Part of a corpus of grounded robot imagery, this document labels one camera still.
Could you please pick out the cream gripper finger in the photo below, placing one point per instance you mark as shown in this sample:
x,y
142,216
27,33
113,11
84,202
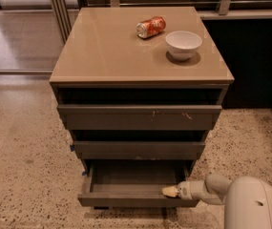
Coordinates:
x,y
170,191

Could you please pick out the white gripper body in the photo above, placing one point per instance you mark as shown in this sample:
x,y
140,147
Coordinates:
x,y
184,190

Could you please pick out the grey bottom drawer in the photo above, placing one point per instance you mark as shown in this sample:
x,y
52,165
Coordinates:
x,y
133,183

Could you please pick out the grey drawer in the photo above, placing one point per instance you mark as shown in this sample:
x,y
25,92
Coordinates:
x,y
133,183
139,150
140,118

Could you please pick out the grey three-drawer cabinet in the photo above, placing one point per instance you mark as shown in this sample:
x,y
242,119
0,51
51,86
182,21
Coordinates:
x,y
104,62

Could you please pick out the grey middle drawer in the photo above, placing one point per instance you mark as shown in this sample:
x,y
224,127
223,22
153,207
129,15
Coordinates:
x,y
139,150

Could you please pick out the grey top drawer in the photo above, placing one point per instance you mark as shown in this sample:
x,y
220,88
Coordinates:
x,y
140,118

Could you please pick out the blue tape piece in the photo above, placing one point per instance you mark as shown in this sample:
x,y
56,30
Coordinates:
x,y
72,148

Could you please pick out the white ceramic bowl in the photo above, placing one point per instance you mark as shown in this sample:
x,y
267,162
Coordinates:
x,y
182,45

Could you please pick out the crushed orange soda can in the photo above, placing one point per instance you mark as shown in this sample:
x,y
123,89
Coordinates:
x,y
151,27

